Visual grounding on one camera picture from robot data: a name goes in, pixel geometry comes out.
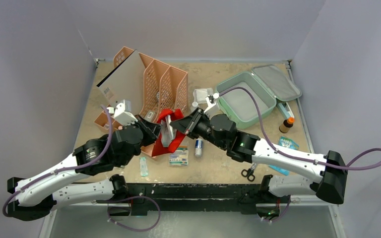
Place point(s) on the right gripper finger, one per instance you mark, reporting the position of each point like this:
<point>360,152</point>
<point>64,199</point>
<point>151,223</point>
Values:
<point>196,116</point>
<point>184,126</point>

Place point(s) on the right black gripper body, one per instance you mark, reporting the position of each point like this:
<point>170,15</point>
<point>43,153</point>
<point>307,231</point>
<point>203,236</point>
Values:
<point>192,122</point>

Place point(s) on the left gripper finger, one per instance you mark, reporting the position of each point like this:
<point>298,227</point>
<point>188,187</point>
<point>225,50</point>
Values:
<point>150,135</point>
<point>143,123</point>

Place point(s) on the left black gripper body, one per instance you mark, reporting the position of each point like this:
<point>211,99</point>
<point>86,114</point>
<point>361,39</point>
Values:
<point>124,160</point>

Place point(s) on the red first aid pouch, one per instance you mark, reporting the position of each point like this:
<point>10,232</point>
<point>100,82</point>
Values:
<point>158,149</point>

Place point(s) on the teal printed plaster packet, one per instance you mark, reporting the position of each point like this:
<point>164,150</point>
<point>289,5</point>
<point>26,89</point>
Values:
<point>143,167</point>

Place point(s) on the alcohol wipes bag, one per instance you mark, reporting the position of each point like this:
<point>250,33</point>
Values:
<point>167,133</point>

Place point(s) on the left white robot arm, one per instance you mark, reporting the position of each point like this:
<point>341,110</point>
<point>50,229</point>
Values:
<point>34,198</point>

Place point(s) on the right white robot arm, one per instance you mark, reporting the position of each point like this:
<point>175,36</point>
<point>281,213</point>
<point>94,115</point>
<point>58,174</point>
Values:
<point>318,174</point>

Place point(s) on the white gauze pad packet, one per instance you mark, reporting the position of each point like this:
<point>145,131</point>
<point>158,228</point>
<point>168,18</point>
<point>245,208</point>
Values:
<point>200,94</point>

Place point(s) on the blue white bandage roll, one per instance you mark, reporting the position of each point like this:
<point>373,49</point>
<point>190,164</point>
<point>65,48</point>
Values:
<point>198,147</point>

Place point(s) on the green orange dressing packet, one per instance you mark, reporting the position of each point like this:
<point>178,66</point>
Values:
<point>179,157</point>

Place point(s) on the pink plastic desk organizer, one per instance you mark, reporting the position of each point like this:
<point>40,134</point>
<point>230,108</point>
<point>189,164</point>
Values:
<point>164,86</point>

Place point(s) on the grey folder board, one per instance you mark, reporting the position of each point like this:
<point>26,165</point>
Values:
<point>125,82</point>

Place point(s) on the blue wipes packet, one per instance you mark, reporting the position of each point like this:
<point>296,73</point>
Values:
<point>287,143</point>

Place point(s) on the mint green storage case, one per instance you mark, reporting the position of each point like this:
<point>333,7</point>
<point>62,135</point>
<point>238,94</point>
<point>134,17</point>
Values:
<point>264,86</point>

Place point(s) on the brown bottle orange cap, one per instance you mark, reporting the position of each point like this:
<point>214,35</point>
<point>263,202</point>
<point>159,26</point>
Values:
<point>287,125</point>

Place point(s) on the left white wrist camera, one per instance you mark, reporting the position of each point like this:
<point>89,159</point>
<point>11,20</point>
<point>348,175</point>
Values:
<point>122,113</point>

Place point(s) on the black handled scissors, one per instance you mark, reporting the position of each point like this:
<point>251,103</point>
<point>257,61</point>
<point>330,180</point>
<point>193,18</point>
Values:
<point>249,173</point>

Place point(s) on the black table front rail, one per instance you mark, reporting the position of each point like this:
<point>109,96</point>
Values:
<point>248,199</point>

